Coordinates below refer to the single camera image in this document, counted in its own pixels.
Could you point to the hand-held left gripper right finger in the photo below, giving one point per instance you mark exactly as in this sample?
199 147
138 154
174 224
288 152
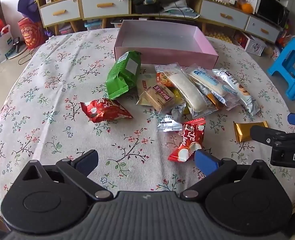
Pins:
205 162

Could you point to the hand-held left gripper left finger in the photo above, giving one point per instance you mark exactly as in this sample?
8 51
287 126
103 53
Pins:
88 160

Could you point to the gold foil packet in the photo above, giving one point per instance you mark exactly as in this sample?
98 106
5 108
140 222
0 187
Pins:
245 130

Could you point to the red snack packet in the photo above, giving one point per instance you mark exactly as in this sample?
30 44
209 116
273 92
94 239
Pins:
103 110
188 140

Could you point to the silver cake packet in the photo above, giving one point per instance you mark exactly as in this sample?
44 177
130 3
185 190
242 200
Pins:
240 90

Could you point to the small silver packet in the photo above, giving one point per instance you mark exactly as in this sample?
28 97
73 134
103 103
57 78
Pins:
168 124

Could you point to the yellow snack packet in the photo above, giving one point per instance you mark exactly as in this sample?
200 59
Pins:
178 96

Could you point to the blue white bread packet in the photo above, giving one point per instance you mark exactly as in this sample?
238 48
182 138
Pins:
211 82

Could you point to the clear long bread packet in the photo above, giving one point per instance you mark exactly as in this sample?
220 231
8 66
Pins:
185 90

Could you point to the brown biscuit packet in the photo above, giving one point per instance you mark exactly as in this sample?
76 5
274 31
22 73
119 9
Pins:
158 97

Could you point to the green snack packet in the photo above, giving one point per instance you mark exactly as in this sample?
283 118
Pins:
123 73

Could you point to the cream snack packet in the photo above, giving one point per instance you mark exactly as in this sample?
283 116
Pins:
146 85

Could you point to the pink cardboard box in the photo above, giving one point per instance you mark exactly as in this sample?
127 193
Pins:
160 37

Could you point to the blue plastic stool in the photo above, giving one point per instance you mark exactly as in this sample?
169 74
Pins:
291 65

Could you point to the floral tablecloth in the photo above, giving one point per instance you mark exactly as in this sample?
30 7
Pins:
62 85

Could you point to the white red patterned box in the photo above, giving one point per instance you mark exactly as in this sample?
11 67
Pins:
253 45

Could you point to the white cabinet drawer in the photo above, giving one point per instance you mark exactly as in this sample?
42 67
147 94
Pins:
60 12
223 15
262 28
105 5

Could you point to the yellow egg tray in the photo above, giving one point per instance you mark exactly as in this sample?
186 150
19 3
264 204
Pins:
218 36

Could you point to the black white microwave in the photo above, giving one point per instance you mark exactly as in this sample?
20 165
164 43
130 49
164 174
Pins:
272 7

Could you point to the orange fruit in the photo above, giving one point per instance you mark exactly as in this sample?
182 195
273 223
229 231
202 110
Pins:
247 8

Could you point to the clear bin blue lid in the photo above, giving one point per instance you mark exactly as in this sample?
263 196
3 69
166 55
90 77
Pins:
92 25

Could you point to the red gift bag gold print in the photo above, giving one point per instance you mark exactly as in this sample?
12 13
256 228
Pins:
31 33

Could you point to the white shopping bag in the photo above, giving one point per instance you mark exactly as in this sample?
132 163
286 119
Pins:
1 48

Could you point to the stack of papers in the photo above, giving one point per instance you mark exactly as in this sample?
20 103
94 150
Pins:
180 11

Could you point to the wooden TV cabinet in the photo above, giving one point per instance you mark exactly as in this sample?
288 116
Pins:
137 17

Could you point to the purple plastic object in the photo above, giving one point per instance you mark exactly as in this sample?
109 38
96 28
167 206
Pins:
28 6

